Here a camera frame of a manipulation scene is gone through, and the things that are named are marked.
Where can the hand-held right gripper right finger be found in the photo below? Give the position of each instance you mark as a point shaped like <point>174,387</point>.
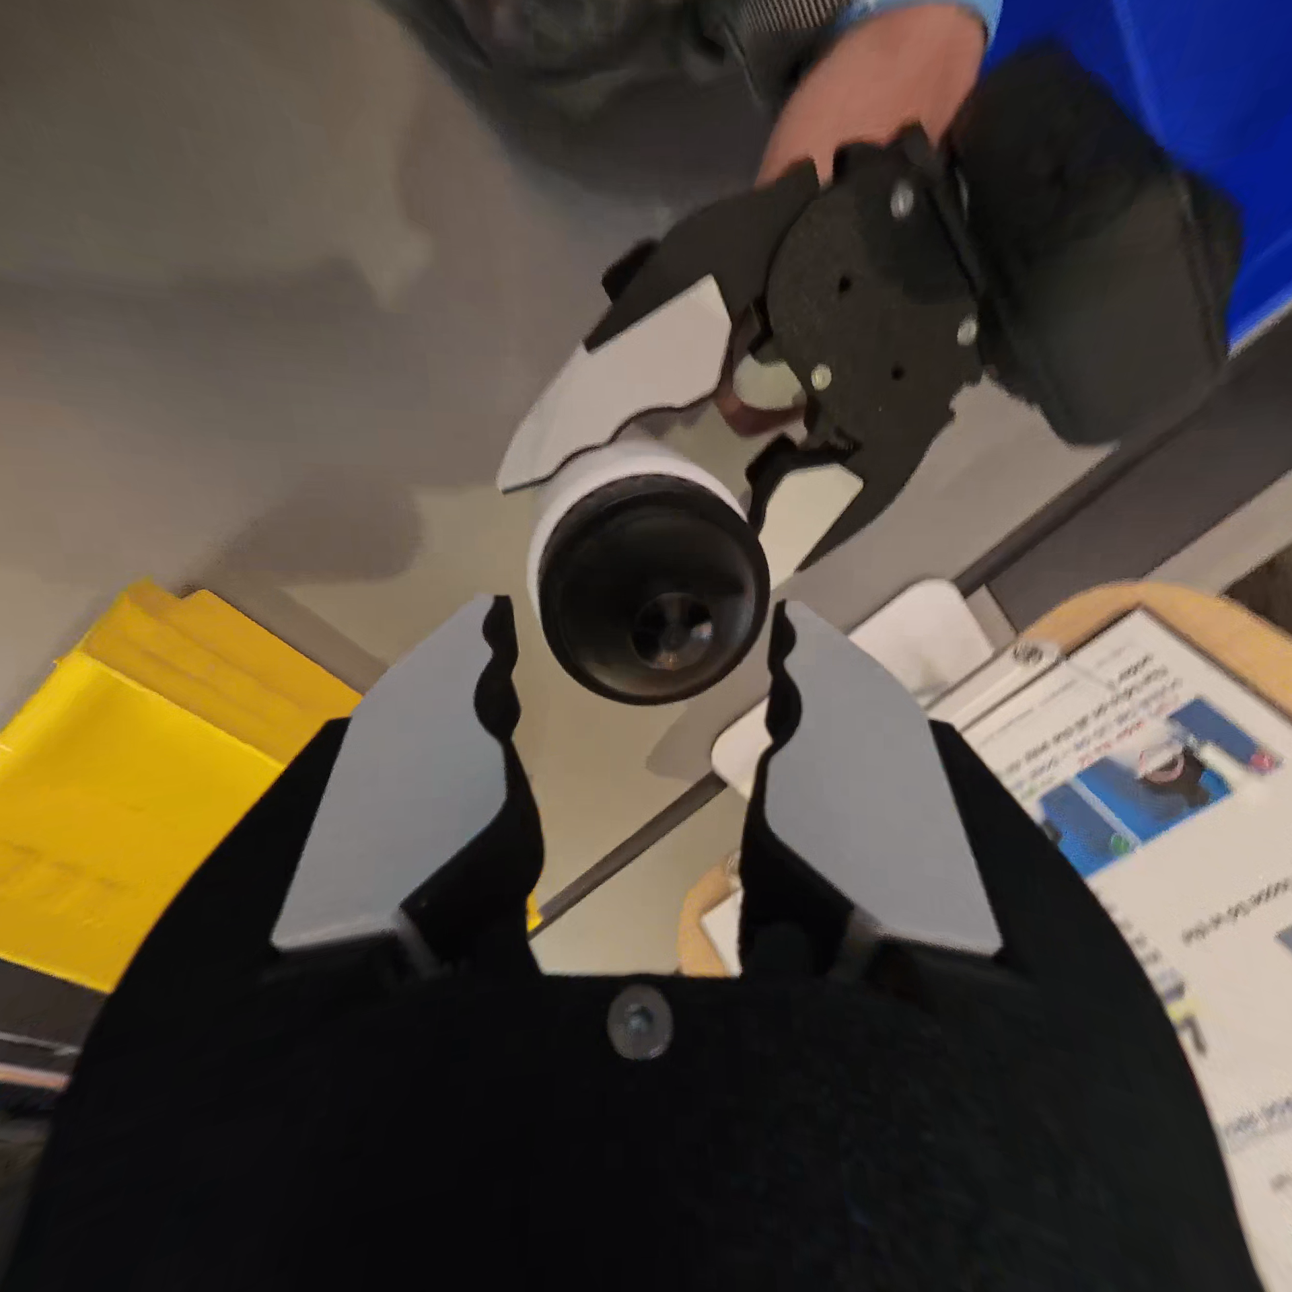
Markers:
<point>868,808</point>

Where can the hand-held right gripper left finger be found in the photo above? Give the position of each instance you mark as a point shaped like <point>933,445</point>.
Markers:
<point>394,808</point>

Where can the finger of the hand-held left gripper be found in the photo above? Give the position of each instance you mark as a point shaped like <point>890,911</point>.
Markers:
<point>808,514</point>
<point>636,364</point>

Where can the white plastic bottle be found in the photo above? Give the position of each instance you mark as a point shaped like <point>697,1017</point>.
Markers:
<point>627,470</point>

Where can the black bottle lid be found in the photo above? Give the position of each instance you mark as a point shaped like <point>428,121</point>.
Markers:
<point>647,585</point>

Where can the yellow plastic bin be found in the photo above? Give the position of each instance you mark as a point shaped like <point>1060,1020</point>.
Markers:
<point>151,788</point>

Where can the blue plastic bin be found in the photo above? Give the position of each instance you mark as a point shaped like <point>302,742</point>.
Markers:
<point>1160,81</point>

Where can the person's left forearm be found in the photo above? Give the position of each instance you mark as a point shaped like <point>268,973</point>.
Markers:
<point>607,41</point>

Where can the person's left hand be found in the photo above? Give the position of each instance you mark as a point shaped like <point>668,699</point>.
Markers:
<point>888,81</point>

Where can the instruction board on stand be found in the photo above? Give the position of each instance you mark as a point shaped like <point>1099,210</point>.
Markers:
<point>1191,908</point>

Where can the wooden instruction board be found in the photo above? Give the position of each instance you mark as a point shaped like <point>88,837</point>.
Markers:
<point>1160,607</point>

